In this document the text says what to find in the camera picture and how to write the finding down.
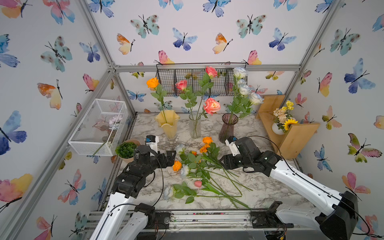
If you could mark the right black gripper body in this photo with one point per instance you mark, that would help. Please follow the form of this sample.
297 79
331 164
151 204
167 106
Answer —
236 161

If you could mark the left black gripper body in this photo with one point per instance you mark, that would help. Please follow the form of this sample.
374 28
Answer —
159 161

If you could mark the pink rose pile top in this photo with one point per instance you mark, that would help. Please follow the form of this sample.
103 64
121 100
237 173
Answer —
210 107

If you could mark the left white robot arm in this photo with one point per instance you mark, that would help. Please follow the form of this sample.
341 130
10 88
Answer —
123 219

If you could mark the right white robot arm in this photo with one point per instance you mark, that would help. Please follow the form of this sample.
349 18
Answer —
333 213

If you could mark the green succulent in pink pot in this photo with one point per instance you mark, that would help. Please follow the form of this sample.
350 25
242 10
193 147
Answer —
126 150

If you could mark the wooden corner shelf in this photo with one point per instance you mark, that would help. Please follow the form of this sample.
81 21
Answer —
290 144

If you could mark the purple ribbed glass vase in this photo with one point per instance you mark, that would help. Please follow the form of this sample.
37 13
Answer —
227 130

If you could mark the yellow wavy glass vase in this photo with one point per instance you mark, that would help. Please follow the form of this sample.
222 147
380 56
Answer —
168 122

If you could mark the orange marigold sprig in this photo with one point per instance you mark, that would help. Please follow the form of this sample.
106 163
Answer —
204 149

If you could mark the pink rose lower small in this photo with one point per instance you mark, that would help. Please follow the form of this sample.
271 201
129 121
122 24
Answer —
198 184

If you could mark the sunflower bouquet in white vase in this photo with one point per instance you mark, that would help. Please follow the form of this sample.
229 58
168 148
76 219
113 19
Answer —
283 119

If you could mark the clear ribbed glass vase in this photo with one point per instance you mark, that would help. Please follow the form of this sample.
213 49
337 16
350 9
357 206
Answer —
195 125

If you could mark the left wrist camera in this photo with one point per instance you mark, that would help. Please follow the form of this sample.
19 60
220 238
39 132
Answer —
152 141

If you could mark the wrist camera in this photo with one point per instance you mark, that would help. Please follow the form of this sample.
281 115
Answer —
231 143
152 141

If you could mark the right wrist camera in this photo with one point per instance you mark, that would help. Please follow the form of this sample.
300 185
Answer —
231 143

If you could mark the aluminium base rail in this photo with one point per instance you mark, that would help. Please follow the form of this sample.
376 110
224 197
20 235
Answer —
235 220

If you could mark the white mesh wall basket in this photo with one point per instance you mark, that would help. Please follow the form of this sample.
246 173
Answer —
100 129

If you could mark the black wire wall basket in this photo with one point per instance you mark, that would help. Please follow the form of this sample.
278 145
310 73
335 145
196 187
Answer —
169 75

